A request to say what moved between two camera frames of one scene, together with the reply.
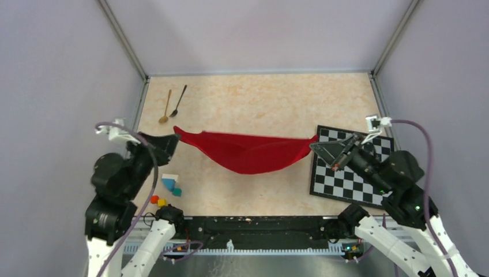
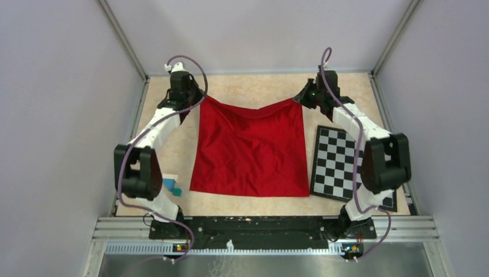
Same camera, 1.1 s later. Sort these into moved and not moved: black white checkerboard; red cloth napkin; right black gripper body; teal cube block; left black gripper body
Moved: left black gripper body; right black gripper body; red cloth napkin
Not moved: black white checkerboard; teal cube block
